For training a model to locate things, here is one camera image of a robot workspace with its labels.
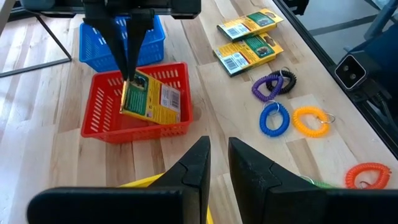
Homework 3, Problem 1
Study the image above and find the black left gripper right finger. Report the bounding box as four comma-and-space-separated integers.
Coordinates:
228, 137, 398, 224

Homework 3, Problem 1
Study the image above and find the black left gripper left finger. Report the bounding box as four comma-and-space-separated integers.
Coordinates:
27, 136, 211, 224

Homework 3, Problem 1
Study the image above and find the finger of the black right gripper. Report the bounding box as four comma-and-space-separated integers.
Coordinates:
83, 17, 130, 81
126, 11, 155, 80

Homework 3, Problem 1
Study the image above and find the blue spiral wrist coil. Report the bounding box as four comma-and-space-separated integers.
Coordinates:
259, 100, 291, 138

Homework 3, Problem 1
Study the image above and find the yellow crayon box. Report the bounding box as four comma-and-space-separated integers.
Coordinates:
216, 8, 284, 42
119, 68, 182, 126
213, 32, 284, 78

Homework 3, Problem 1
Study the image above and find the purple spiral wrist coil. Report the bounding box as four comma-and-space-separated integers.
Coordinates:
251, 73, 284, 103

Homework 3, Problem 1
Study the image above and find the black spiral wrist coil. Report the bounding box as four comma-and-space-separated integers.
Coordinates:
266, 66, 298, 96

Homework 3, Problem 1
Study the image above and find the blue plastic basket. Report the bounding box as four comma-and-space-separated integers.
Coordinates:
78, 14, 166, 73

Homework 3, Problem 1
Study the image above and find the yellow plastic basket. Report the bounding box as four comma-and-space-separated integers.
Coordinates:
119, 172, 215, 224

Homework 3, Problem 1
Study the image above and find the green spiral wrist coil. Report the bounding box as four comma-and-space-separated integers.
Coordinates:
298, 175, 338, 190

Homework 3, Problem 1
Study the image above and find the yellow-orange spiral wrist coil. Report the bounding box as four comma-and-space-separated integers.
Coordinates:
292, 105, 336, 139

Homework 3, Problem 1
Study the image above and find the red plastic basket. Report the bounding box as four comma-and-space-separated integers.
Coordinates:
80, 61, 194, 144

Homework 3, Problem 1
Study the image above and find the red spiral wrist coil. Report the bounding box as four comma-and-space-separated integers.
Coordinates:
345, 162, 392, 190

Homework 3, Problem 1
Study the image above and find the dark blue chair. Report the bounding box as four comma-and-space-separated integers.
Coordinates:
341, 23, 398, 94

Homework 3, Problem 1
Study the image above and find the wooden riser shelf black frame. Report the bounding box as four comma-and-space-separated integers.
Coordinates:
0, 0, 73, 78

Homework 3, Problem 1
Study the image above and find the black camera cable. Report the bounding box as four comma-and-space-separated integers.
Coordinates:
368, 90, 398, 134

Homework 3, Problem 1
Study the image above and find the table-level camera box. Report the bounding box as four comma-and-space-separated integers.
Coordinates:
334, 52, 368, 91

